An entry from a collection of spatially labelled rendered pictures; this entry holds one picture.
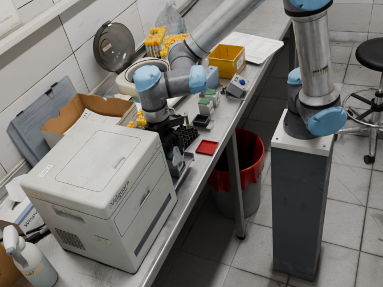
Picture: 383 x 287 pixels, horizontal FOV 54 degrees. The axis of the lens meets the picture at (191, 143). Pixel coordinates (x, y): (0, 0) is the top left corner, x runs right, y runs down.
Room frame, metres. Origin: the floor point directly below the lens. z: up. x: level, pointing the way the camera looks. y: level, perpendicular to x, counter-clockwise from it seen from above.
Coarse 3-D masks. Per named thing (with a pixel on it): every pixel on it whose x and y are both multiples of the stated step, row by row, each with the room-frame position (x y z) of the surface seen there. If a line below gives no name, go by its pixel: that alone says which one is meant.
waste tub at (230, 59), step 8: (216, 48) 1.60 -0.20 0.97; (224, 48) 1.61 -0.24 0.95; (232, 48) 1.59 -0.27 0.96; (240, 48) 1.57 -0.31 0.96; (208, 56) 1.53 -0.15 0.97; (216, 56) 1.59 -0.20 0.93; (224, 56) 1.62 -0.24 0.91; (232, 56) 1.59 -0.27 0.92; (240, 56) 1.51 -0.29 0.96; (216, 64) 1.50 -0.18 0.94; (224, 64) 1.48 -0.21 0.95; (232, 64) 1.45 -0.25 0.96; (240, 64) 1.50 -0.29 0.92; (224, 72) 1.48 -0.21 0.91; (232, 72) 1.46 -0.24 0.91; (240, 72) 1.50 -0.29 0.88
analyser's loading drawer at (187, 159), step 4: (184, 152) 0.98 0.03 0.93; (188, 152) 0.97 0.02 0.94; (192, 152) 0.97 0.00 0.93; (184, 156) 0.98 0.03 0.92; (188, 156) 0.97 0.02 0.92; (192, 156) 0.97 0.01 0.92; (184, 160) 0.96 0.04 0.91; (188, 160) 0.96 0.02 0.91; (192, 160) 0.95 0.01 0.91; (184, 164) 0.92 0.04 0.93; (188, 164) 0.94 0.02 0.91; (184, 168) 0.91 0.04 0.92; (172, 172) 0.90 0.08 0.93; (176, 172) 0.89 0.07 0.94; (184, 172) 0.90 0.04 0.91; (172, 176) 0.90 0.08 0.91; (176, 176) 0.89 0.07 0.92; (180, 176) 0.89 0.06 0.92; (172, 180) 0.88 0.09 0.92; (176, 180) 0.87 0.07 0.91; (180, 180) 0.87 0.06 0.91; (176, 184) 0.85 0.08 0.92
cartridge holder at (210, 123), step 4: (196, 116) 1.20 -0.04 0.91; (200, 116) 1.20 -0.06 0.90; (204, 116) 1.19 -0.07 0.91; (208, 116) 1.18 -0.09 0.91; (196, 120) 1.19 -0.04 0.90; (200, 120) 1.20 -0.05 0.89; (204, 120) 1.19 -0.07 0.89; (208, 120) 1.17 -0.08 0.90; (212, 120) 1.18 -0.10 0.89; (192, 124) 1.18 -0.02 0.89; (196, 124) 1.16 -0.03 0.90; (200, 124) 1.15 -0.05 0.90; (204, 124) 1.15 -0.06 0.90; (208, 124) 1.16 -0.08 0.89; (212, 124) 1.16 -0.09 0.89; (196, 128) 1.16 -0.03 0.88; (200, 128) 1.15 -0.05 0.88; (204, 128) 1.14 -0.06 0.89; (208, 128) 1.14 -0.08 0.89
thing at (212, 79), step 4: (212, 68) 1.42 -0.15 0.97; (216, 68) 1.42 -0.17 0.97; (212, 72) 1.39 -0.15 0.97; (216, 72) 1.41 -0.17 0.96; (208, 76) 1.37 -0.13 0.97; (212, 76) 1.38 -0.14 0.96; (216, 76) 1.41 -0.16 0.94; (208, 80) 1.35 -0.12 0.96; (212, 80) 1.38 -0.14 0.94; (216, 80) 1.41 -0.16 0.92; (208, 84) 1.35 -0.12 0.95; (212, 84) 1.38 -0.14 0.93; (216, 84) 1.40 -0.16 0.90; (220, 84) 1.43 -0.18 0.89; (212, 88) 1.37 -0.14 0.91; (216, 88) 1.40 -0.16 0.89; (220, 88) 1.40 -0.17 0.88; (204, 92) 1.36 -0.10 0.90; (200, 96) 1.38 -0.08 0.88; (204, 96) 1.36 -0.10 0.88
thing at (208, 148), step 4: (204, 140) 1.08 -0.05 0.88; (208, 140) 1.07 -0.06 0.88; (200, 144) 1.06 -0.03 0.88; (204, 144) 1.06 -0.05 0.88; (208, 144) 1.06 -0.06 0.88; (212, 144) 1.05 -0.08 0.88; (216, 144) 1.05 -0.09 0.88; (200, 148) 1.05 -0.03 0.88; (204, 148) 1.04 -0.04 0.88; (208, 148) 1.04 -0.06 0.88; (212, 148) 1.03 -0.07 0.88; (216, 148) 1.03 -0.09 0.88; (196, 152) 1.03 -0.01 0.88; (200, 152) 1.02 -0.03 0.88; (204, 152) 1.01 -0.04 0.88; (208, 152) 1.02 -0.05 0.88; (212, 152) 1.01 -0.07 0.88
